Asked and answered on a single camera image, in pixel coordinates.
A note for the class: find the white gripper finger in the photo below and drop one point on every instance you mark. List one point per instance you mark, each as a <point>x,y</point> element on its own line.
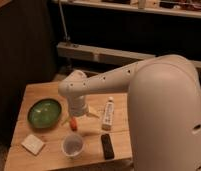
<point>67,119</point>
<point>93,113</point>

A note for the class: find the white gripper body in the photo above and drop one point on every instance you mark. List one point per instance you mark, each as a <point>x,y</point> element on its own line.
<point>78,106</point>

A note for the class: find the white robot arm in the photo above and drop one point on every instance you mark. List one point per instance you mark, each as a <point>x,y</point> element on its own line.
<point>163,106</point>

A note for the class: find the white tube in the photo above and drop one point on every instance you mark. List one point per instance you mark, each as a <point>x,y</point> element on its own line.
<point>108,114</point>

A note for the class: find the green bowl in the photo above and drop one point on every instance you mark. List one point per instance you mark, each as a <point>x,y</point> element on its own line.
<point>45,113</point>

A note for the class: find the small wooden table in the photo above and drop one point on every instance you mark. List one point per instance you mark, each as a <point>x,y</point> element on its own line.
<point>51,156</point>

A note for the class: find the black rectangular remote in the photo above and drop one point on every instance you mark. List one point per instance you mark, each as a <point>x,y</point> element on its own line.
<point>108,151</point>

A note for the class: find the white square sponge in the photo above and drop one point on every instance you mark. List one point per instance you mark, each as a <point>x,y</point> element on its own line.
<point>33,144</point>

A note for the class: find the metal pole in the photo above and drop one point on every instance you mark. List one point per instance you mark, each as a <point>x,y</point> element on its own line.
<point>66,36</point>

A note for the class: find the wooden shelf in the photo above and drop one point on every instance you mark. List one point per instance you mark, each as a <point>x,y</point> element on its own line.
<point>130,8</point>

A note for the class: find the grey metal rail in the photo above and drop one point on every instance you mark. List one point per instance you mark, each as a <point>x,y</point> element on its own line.
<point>100,55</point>

